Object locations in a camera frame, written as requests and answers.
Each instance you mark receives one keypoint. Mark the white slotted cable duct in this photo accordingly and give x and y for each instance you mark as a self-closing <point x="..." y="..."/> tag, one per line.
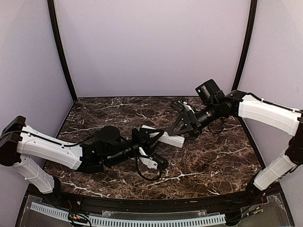
<point x="120" y="219"/>

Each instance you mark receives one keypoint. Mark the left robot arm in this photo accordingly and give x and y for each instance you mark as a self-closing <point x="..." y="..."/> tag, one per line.
<point x="104" y="148"/>

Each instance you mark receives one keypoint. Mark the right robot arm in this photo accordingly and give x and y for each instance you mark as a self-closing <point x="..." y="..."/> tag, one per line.
<point x="247" y="106"/>

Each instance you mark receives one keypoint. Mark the right black frame post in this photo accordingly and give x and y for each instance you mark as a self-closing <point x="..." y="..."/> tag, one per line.
<point x="246" y="44"/>

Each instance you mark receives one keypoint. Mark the black front rail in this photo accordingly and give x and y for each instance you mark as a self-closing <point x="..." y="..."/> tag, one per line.
<point x="93" y="204"/>

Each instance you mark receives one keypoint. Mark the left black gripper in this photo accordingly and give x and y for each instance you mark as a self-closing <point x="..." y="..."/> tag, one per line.
<point x="145" y="140"/>

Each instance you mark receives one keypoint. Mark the white remote control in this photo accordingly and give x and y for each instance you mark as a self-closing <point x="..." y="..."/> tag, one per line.
<point x="176" y="140"/>

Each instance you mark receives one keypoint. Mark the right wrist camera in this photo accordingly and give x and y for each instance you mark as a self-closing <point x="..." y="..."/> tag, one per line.
<point x="183" y="107"/>

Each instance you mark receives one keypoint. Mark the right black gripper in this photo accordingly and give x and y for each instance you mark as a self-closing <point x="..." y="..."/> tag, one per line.
<point x="190" y="120"/>

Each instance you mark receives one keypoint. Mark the black frame post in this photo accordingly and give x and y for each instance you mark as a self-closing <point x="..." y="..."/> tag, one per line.
<point x="60" y="50"/>
<point x="246" y="44"/>

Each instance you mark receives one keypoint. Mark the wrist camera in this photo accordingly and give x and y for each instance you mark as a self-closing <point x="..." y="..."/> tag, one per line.
<point x="183" y="107"/>
<point x="152" y="162"/>

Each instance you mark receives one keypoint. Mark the left black frame post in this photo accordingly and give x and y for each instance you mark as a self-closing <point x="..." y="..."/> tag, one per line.
<point x="60" y="50"/>

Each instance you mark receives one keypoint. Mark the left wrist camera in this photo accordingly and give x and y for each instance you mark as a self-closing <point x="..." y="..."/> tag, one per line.
<point x="152" y="162"/>

